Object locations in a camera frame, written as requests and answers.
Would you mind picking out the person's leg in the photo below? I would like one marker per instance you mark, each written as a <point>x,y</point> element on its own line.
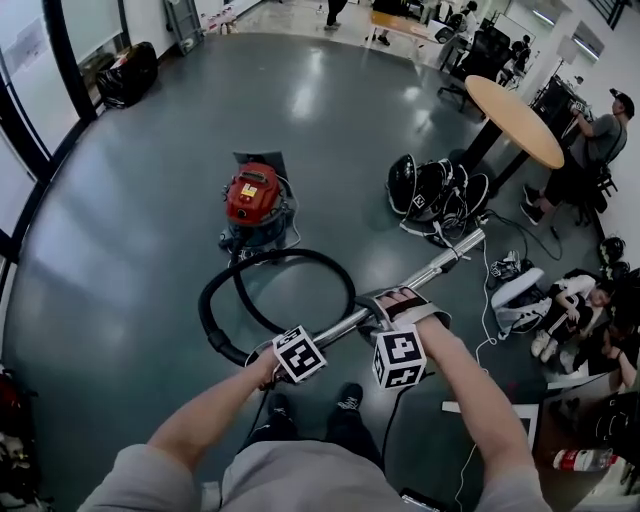
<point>275,432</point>
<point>350,430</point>

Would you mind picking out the red-topped canister vacuum cleaner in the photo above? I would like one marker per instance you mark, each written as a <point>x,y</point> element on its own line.
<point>250,195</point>

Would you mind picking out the black helmet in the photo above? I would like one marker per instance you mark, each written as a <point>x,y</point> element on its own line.
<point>477,192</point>
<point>612,250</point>
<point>402,175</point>

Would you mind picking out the person's black shoe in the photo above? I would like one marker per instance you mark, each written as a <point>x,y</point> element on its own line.
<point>350,397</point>
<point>277,405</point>

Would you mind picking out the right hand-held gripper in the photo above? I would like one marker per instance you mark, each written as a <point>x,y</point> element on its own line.
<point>400,355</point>

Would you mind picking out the person's left leg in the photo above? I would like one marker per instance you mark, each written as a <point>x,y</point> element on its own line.
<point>275,432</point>

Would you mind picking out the black framed glass door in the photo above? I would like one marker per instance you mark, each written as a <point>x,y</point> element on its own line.
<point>67,50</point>

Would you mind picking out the black office chair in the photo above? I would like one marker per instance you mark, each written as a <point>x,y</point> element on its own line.
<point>487,50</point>

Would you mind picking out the person's right hand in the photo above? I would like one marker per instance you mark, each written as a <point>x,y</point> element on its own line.
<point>397,300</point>

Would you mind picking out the black garbage bag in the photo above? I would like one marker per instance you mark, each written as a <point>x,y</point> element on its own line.
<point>127,75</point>

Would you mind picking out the person's right forearm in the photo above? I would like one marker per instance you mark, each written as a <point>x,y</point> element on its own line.
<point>475,400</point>

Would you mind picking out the person's right black shoe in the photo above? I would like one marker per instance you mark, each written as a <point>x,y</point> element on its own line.
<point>350,397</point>

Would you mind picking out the silver vacuum wand tube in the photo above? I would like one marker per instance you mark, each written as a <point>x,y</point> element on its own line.
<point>430,270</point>

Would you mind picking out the grey platform trolley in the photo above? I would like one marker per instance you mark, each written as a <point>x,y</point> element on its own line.
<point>185,25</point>

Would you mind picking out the person's right leg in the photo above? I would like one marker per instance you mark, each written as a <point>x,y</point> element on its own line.
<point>350,430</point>

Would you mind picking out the black backpack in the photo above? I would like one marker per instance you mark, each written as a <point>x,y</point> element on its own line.
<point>435,195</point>

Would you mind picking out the person's left black shoe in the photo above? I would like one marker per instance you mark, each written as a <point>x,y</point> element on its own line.
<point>277,405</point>

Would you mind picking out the low wooden bench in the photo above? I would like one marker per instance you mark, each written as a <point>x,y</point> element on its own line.
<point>400,22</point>

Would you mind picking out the person's left forearm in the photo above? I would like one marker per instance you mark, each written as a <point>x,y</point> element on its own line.
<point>210,415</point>

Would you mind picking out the round wooden table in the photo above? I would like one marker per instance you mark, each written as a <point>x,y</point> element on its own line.
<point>515,120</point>

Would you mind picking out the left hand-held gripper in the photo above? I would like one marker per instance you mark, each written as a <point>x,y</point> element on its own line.
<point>300,352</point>

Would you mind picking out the clear bottle with red label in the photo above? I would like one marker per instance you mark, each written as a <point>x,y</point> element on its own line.
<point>580,460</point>

